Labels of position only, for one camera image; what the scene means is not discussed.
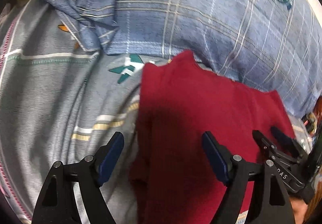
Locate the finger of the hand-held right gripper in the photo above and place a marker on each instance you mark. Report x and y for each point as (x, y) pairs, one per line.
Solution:
(264, 144)
(284, 137)

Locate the red fleece garment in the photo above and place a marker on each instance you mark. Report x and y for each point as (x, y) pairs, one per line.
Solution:
(191, 103)

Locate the blue plaid blanket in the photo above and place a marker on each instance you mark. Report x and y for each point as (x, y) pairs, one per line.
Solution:
(201, 12)

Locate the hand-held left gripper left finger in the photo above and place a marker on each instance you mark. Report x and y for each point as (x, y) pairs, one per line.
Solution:
(110, 158)

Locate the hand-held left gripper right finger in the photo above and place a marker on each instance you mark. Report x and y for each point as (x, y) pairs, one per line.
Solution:
(213, 158)

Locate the person's right hand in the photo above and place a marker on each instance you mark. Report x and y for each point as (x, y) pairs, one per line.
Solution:
(310, 211)

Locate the grey printed bed sheet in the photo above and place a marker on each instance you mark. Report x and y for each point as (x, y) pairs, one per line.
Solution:
(50, 88)

